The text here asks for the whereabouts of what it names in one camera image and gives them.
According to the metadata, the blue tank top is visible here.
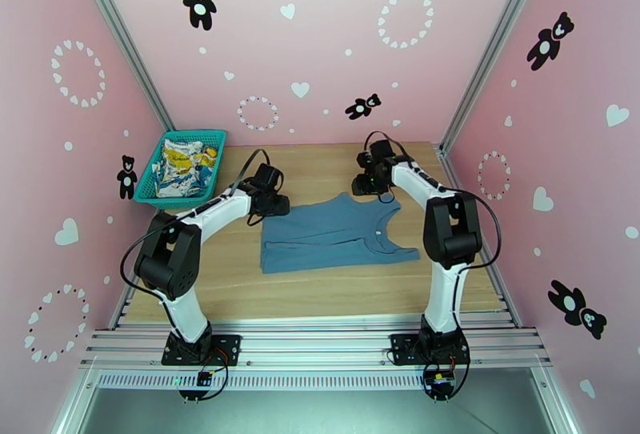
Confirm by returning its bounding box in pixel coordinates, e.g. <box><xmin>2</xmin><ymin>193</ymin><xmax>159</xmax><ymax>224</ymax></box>
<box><xmin>259</xmin><ymin>192</ymin><xmax>421</xmax><ymax>275</ymax></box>

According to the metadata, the white yellow blue printed garment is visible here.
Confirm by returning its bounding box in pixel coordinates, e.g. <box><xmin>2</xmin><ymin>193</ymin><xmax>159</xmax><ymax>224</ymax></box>
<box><xmin>152</xmin><ymin>135</ymin><xmax>219</xmax><ymax>199</ymax></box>

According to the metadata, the teal plastic basket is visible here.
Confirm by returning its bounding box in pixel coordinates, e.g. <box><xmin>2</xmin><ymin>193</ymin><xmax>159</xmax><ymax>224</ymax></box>
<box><xmin>134</xmin><ymin>129</ymin><xmax>227</xmax><ymax>210</ymax></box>

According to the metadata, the slotted metal strip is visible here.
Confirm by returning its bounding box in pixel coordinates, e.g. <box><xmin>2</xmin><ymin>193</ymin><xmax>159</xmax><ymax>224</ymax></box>
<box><xmin>94</xmin><ymin>369</ymin><xmax>543</xmax><ymax>392</ymax></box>

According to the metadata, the circuit board with yellow connector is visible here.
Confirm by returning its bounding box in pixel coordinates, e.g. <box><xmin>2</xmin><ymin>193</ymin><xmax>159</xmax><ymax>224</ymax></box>
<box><xmin>423</xmin><ymin>369</ymin><xmax>457</xmax><ymax>397</ymax></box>

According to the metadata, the black teddy bear wall sticker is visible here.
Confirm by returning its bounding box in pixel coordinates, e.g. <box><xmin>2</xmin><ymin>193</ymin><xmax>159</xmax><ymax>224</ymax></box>
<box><xmin>117</xmin><ymin>155</ymin><xmax>138</xmax><ymax>200</ymax></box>
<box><xmin>547</xmin><ymin>279</ymin><xmax>607</xmax><ymax>340</ymax></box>

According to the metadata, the aluminium front rail frame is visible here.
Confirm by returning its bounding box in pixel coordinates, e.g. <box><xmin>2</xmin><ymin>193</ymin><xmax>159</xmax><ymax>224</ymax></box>
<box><xmin>78</xmin><ymin>316</ymin><xmax>554</xmax><ymax>371</ymax></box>

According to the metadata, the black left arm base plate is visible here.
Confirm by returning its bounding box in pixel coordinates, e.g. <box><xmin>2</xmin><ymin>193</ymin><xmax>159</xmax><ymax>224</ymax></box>
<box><xmin>161</xmin><ymin>333</ymin><xmax>242</xmax><ymax>367</ymax></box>

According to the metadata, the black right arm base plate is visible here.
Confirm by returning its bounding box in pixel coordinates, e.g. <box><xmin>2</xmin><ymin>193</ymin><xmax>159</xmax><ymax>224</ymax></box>
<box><xmin>390</xmin><ymin>333</ymin><xmax>471</xmax><ymax>367</ymax></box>

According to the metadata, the aluminium corner post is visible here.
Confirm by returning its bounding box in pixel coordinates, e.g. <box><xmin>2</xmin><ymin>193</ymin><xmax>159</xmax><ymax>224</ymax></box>
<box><xmin>67</xmin><ymin>0</ymin><xmax>176</xmax><ymax>132</ymax></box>
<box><xmin>439</xmin><ymin>0</ymin><xmax>554</xmax><ymax>148</ymax></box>

